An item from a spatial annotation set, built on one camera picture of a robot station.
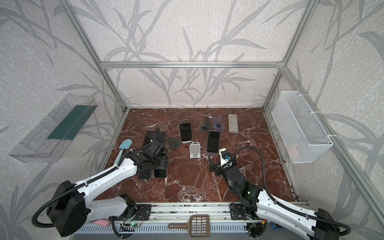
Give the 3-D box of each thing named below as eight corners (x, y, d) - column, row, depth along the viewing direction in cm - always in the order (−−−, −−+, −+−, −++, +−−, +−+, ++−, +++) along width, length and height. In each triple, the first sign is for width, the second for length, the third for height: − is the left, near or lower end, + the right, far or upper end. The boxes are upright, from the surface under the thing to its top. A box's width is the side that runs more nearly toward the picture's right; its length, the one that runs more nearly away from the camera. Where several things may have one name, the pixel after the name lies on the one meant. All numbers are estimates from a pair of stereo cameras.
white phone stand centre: (190, 159, 95) (189, 153, 89) (190, 144, 102) (190, 138, 96) (200, 159, 95) (200, 153, 89) (200, 144, 102) (200, 138, 96)
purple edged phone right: (207, 155, 96) (208, 142, 84) (207, 143, 101) (207, 130, 89) (218, 155, 96) (221, 142, 84) (217, 143, 101) (219, 130, 89)
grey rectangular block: (229, 133, 107) (229, 130, 105) (228, 116, 118) (228, 113, 115) (238, 133, 107) (239, 131, 104) (236, 116, 117) (237, 114, 115)
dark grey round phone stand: (213, 130, 109) (213, 125, 105) (212, 119, 116) (213, 113, 112) (222, 130, 109) (223, 125, 105) (221, 119, 116) (222, 113, 112)
